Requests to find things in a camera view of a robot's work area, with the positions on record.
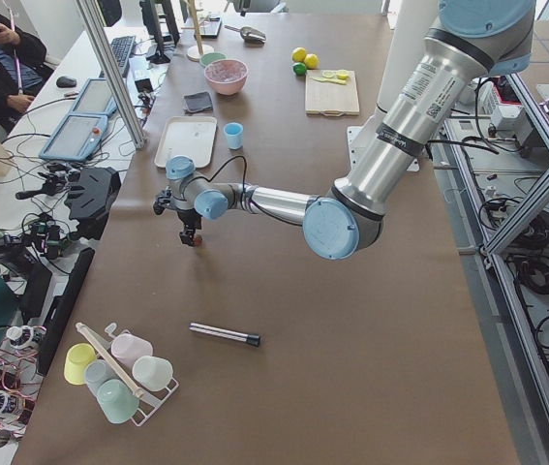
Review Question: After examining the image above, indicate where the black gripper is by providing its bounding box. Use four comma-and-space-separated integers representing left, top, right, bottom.
176, 208, 202, 246

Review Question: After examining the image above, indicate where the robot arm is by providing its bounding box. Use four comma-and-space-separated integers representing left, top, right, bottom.
153, 1, 535, 261

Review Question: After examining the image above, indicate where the light blue plastic cup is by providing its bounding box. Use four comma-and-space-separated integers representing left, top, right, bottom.
224, 122, 244, 150

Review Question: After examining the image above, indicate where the pink plastic cup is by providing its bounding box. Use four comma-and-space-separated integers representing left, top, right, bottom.
110, 332, 153, 369

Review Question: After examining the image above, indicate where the white plastic cup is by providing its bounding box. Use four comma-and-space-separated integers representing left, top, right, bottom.
132, 356, 173, 391

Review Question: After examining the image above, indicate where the pink bowl of ice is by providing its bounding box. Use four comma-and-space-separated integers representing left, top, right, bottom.
204, 59, 248, 96

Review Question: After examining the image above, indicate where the yellow plastic cup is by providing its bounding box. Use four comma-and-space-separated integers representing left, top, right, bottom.
64, 343, 97, 386

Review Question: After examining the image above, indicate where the grey-blue plastic cup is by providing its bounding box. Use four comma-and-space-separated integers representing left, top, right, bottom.
84, 358, 115, 396

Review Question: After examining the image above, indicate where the green plastic cup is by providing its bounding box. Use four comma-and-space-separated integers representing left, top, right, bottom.
96, 379, 139, 424

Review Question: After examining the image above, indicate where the metal ice scoop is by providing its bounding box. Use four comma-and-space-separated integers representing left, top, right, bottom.
225, 24, 266, 44

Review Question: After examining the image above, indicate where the cream rabbit tray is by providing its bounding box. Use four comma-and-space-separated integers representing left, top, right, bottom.
154, 116, 217, 169

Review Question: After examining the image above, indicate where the black plastic fixture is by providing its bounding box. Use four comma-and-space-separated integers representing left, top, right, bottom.
64, 168, 121, 240

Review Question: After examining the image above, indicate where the steel muddler with black tip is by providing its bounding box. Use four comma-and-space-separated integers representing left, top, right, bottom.
189, 322, 261, 347

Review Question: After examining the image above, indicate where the grey folded cloth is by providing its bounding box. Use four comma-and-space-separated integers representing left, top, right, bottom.
184, 91, 213, 113

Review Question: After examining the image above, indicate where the long black bar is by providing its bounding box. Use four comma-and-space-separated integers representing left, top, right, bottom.
36, 247, 95, 377

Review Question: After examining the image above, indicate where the blue teach pendant near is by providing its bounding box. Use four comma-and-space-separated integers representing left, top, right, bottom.
39, 112, 108, 162

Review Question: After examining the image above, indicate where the blue teach pendant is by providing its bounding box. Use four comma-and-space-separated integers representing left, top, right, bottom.
39, 112, 108, 162
72, 78, 117, 116

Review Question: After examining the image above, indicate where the blue teach pendant far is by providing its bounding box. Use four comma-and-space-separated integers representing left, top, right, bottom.
72, 78, 117, 116

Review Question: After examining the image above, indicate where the small green bowl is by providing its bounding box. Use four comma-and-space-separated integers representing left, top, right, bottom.
199, 51, 227, 68

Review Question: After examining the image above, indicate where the wooden stand with round base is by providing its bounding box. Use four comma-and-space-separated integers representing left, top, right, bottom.
182, 0, 214, 62

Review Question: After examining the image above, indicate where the wooden cutting board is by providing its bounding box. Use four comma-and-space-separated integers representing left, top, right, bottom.
305, 70, 360, 116

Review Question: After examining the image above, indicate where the white-capped drink bottle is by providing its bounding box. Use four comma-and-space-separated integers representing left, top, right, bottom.
6, 325, 45, 353

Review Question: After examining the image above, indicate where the green lime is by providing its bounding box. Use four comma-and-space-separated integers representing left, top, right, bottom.
292, 62, 307, 77

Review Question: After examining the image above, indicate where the black keyboard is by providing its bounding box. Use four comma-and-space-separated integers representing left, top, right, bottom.
110, 35, 136, 78

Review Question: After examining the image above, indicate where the black computer mouse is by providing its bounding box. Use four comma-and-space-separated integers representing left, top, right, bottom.
55, 76, 77, 89

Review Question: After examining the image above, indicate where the yellow lemon left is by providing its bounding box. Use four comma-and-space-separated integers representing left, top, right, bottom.
291, 46, 307, 63

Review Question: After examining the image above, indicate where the yellow lemon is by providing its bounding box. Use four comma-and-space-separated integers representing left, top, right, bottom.
303, 53, 320, 70
291, 46, 307, 63

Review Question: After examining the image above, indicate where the yellow lemon right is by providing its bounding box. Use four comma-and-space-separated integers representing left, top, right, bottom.
303, 53, 320, 70

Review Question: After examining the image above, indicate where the yellow plastic knife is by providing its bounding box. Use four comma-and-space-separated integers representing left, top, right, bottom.
310, 76, 347, 85

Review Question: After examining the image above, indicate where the white wire cup rack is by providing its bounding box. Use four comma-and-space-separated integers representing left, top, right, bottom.
76, 323, 179, 427

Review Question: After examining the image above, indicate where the aluminium frame post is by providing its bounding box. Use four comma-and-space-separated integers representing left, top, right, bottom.
76, 0, 146, 150

